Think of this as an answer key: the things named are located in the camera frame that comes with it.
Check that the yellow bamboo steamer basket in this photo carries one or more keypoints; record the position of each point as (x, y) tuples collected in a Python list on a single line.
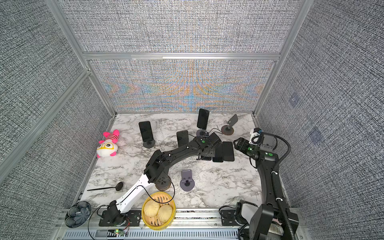
[(163, 199)]

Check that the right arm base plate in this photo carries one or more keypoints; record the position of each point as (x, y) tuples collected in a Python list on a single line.
[(228, 217)]

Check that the black phone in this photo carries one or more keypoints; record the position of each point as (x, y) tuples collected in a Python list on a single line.
[(146, 131), (228, 152), (182, 138), (218, 157), (203, 118)]

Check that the pink white plush toy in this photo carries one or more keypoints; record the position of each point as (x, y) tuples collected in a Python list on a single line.
[(108, 147)]

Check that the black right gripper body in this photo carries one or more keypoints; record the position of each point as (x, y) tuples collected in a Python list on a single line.
[(247, 147)]

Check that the steamed bun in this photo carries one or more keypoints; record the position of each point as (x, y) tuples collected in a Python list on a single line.
[(151, 208), (165, 213)]

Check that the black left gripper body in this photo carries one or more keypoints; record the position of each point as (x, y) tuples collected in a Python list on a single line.
[(212, 152)]

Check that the purple round stand front centre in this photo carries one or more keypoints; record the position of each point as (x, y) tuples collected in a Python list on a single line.
[(187, 183)]

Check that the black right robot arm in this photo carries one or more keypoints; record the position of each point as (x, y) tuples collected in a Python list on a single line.
[(274, 204)]

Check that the purple round stand back centre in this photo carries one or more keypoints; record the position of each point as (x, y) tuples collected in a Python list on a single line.
[(202, 133)]

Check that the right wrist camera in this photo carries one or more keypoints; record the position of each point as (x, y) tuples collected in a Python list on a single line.
[(254, 137)]

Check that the aluminium front rail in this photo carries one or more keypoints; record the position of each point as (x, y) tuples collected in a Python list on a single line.
[(189, 224)]

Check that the purple round stand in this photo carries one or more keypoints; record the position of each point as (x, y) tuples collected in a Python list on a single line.
[(202, 133), (187, 183)]

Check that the right steamed bun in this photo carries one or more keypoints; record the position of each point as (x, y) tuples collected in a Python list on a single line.
[(165, 213)]

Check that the grey round stand back left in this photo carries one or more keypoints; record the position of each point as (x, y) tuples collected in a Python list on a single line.
[(149, 144)]

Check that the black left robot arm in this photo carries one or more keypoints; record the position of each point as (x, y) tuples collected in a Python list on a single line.
[(156, 174)]

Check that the dark fluted cup tray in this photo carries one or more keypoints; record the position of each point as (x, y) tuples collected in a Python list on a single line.
[(78, 214)]

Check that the brown round stand back right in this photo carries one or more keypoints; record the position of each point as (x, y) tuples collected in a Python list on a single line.
[(228, 128)]

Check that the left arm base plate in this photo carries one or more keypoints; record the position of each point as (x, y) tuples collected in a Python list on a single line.
[(131, 218)]

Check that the black ladle spoon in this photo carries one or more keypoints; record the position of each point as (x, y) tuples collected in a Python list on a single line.
[(117, 187)]

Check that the left steamed bun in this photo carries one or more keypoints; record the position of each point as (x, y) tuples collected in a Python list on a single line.
[(151, 208)]

